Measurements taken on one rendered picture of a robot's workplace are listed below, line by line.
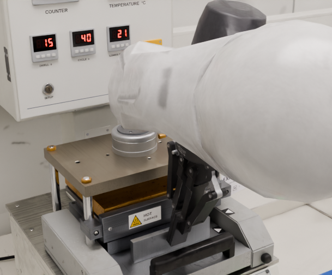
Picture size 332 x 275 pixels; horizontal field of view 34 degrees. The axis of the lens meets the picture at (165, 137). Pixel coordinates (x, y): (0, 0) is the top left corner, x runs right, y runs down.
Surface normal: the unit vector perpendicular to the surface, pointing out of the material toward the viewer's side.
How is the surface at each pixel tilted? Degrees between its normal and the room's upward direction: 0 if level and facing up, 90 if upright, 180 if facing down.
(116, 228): 90
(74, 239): 0
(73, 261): 90
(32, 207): 0
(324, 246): 0
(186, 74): 49
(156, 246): 90
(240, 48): 42
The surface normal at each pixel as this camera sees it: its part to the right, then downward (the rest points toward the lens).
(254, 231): 0.33, -0.51
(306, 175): -0.16, 0.52
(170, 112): -0.84, 0.24
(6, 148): 0.53, 0.31
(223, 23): -0.47, -0.03
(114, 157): -0.01, -0.93
